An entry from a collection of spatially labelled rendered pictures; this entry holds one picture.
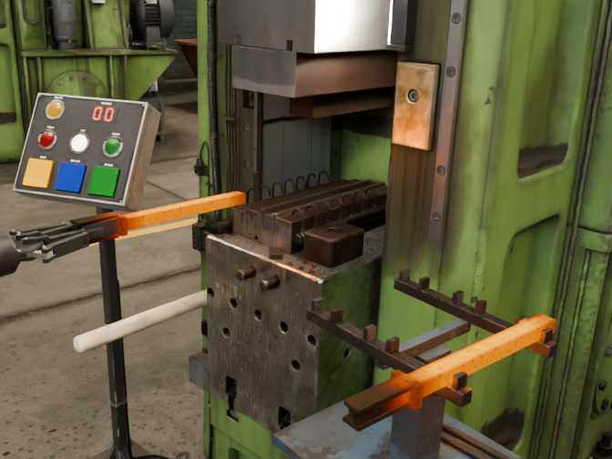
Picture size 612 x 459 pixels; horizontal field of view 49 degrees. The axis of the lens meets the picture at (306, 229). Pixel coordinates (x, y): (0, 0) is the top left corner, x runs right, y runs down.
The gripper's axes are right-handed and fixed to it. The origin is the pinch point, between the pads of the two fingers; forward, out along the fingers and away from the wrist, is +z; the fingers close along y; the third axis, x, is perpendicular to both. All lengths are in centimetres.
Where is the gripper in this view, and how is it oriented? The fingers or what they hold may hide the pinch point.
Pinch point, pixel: (96, 228)
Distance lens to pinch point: 130.4
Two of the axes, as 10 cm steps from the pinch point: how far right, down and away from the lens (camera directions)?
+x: 0.2, -9.4, -3.4
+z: 6.8, -2.3, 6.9
